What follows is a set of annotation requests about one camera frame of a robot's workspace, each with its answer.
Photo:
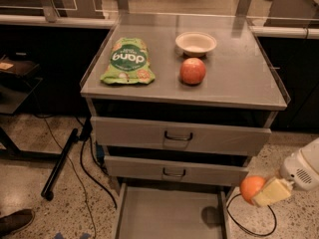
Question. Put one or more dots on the middle grey drawer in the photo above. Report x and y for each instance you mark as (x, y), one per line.
(175, 171)

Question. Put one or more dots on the black stand leg bar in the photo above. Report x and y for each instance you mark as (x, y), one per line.
(47, 191)

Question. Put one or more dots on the grey metal drawer cabinet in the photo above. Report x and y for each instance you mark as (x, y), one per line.
(239, 87)

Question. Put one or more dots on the dark side table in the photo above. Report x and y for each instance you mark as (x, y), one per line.
(17, 83)

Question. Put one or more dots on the orange fruit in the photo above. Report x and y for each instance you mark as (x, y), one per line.
(250, 185)

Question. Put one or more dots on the white paper bowl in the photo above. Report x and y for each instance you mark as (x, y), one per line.
(195, 44)

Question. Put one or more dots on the green dang snack bag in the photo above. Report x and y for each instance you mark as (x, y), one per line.
(129, 64)

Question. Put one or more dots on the bottom grey open drawer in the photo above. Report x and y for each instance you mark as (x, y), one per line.
(167, 210)

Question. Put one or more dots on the dark shoe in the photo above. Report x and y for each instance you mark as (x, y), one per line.
(16, 221)

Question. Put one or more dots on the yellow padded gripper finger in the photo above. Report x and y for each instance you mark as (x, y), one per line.
(274, 190)

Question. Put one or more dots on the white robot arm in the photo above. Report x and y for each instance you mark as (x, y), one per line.
(315, 146)

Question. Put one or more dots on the top grey drawer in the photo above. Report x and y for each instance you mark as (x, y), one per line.
(192, 137)

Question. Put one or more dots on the red apple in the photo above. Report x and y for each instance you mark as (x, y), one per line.
(192, 71)

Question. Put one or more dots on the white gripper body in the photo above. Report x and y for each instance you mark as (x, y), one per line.
(296, 171)

